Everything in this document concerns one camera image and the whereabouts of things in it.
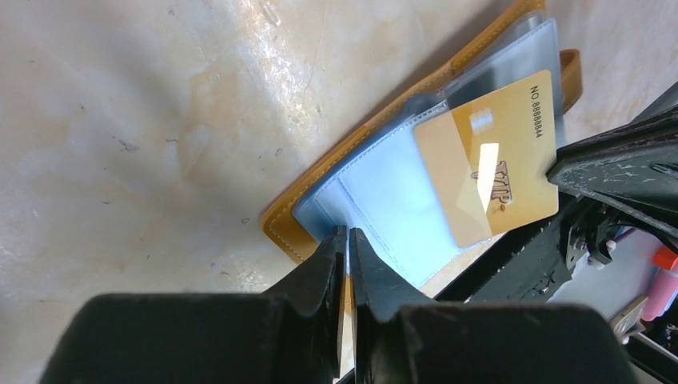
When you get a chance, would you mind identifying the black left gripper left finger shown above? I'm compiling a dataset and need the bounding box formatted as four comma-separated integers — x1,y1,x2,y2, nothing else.
265,226,348,383

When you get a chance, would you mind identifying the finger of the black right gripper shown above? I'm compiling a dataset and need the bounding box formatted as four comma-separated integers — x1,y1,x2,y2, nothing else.
548,84,677,202
561,180,677,250

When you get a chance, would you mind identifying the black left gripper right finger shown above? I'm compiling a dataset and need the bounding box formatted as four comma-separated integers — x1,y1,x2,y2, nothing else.
349,228,440,383

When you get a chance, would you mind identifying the yellow leather card holder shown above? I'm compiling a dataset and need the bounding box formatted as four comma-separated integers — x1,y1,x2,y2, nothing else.
261,1,581,288

